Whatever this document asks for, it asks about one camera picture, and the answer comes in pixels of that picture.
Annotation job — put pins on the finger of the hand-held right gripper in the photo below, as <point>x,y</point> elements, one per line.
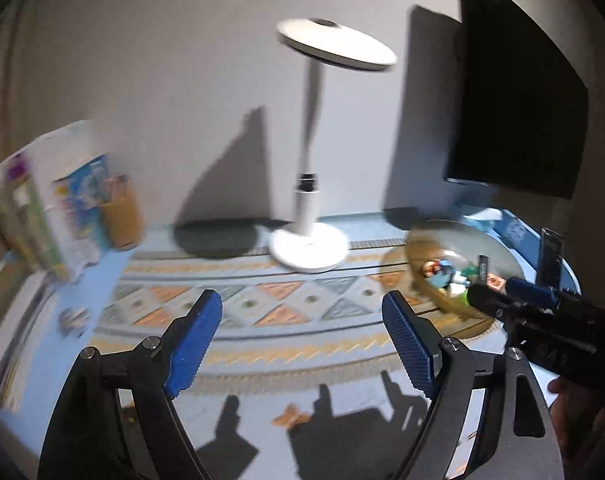
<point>529,292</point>
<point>489,299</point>

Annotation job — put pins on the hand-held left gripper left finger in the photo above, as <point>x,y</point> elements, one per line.
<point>192,340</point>

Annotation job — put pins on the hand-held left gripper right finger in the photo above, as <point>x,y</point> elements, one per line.
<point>410,342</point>

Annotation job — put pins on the red black-haired action figure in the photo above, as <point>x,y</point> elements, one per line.
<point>435,269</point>

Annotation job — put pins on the amber ribbed glass bowl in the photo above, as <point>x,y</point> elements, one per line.
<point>442,245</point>

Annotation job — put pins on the person's right hand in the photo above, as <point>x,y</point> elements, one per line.
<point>582,420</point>

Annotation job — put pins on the black upright stand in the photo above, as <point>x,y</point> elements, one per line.
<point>551,257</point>

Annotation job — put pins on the blue printed box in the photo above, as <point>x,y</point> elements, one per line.
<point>512,230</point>

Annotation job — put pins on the patterned woven mat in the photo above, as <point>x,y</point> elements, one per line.
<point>292,310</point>

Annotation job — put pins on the white desk lamp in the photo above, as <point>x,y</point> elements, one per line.
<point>307,250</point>

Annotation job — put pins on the wooden pen holder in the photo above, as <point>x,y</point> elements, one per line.
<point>122,215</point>

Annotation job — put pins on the black monitor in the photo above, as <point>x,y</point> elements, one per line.
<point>517,100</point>

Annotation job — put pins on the row of books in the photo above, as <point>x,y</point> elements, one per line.
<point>52,200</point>

